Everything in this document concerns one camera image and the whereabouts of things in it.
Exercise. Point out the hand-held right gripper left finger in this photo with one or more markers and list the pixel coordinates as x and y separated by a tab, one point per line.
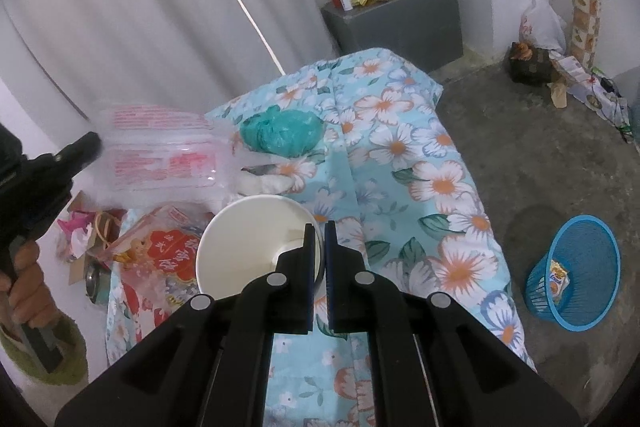
311	287

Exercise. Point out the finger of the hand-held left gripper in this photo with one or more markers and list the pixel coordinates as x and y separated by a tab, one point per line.
82	149

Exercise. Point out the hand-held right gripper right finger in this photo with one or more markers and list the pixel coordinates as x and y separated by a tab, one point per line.
331	287

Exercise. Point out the clear plastic bag red print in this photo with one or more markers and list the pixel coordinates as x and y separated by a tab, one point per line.
150	157

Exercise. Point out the white paper bowl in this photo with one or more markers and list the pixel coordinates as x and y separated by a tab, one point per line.
235	252

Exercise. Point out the clear snack bag red label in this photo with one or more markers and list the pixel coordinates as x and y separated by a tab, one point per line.
165	257

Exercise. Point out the teal plastic bag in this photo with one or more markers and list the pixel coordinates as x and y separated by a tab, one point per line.
280	132

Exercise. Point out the blue mesh wastebasket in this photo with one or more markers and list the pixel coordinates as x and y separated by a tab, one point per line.
590	247

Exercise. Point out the person's left forearm green sleeve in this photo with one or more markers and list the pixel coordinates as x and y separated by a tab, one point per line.
72	357

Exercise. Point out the person's left hand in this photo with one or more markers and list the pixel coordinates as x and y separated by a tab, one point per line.
30	292

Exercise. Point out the pink wrapper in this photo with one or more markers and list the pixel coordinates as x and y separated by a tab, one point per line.
75	232

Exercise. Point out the yellow rubber bands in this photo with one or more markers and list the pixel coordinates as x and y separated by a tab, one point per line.
106	227

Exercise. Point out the metal can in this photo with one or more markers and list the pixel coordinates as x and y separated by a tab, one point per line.
96	283

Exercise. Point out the white crumpled tissue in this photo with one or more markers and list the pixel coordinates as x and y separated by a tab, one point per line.
265	182

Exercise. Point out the floral blue blanket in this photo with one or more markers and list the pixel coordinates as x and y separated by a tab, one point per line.
400	132

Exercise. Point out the orange snack packet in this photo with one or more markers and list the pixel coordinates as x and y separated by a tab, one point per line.
557	279

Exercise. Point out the grey storage box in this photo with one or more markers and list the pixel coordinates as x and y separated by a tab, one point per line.
395	32

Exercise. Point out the dark patterned bag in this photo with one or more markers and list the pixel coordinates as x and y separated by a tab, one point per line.
530	64

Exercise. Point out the printed paper sheets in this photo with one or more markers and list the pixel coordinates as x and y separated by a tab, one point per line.
595	84

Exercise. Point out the white plastic bag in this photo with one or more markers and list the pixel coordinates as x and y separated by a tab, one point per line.
542	24

